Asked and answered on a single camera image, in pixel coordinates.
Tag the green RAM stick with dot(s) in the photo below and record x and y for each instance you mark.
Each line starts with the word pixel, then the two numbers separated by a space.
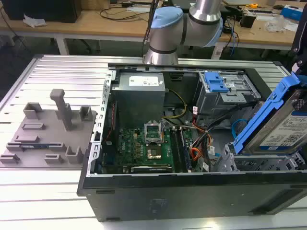
pixel 36 145

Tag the grey parts rack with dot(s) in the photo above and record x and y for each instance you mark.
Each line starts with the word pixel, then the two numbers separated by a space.
pixel 48 153

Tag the yellow tape roll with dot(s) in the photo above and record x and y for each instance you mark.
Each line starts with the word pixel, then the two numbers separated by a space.
pixel 249 6

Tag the hard disk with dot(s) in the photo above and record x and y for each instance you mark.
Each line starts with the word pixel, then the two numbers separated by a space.
pixel 263 115

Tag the small black box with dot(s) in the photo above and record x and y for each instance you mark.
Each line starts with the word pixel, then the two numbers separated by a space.
pixel 247 20

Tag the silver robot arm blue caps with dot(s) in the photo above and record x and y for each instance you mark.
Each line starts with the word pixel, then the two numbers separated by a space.
pixel 168 31

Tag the large black box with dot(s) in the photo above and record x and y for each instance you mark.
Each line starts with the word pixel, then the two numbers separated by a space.
pixel 43 9

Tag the grey power supply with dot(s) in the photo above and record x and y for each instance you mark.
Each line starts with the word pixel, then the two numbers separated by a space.
pixel 139 100

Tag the metal optical drive cage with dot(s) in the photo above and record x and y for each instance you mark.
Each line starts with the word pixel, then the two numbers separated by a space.
pixel 216 100

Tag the blue cardboard box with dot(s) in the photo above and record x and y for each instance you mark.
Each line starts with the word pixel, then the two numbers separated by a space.
pixel 291 13

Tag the crumpled white paper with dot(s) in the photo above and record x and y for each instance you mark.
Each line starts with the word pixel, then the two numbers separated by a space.
pixel 33 21

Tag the clear plastic bag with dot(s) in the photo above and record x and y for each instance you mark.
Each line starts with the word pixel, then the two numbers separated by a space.
pixel 275 24

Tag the wooden desk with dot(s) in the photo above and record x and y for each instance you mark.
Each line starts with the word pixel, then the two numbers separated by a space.
pixel 96 27

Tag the metal disk bay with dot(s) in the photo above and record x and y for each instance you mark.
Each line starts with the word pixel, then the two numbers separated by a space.
pixel 263 163

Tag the green motherboard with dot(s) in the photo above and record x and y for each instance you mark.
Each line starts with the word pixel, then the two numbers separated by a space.
pixel 129 148

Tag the blue drive cage latch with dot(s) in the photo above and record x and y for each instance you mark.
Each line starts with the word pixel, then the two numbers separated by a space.
pixel 216 82

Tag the black graphics card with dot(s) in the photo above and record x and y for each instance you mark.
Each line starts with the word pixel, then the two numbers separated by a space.
pixel 151 169

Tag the CPU socket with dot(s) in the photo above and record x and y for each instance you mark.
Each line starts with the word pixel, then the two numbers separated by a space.
pixel 154 153

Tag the black PC case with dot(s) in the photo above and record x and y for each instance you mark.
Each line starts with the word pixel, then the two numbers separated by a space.
pixel 168 196

